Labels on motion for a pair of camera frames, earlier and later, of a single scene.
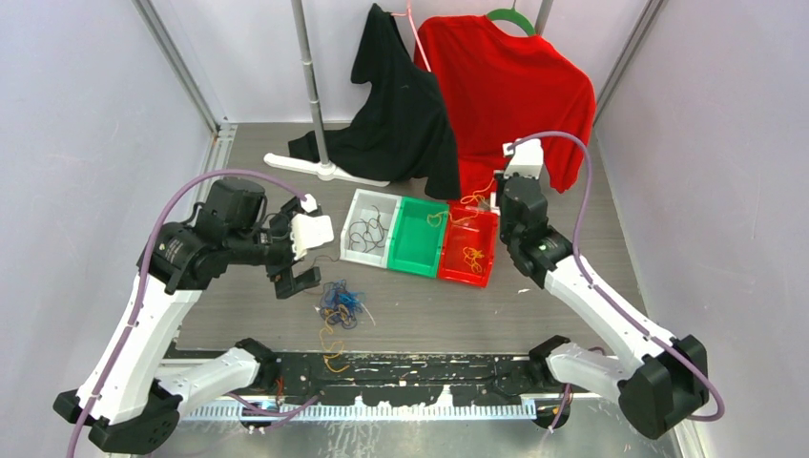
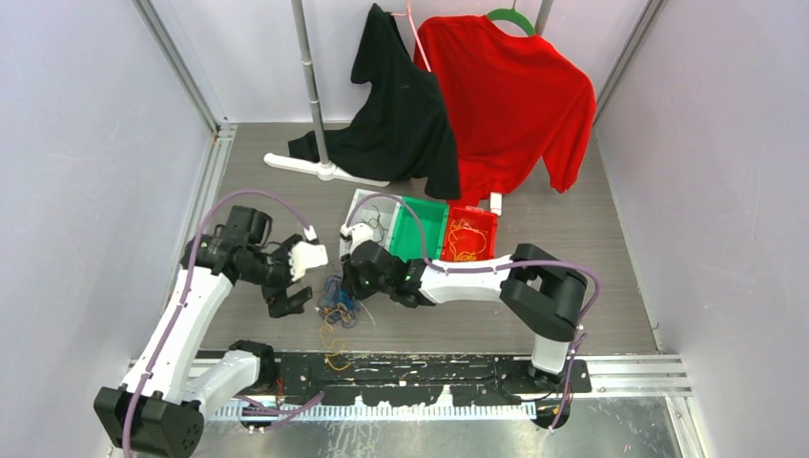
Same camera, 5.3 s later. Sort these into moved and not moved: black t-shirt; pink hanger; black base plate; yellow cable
Moved: yellow cable
Not moved: black base plate; pink hanger; black t-shirt
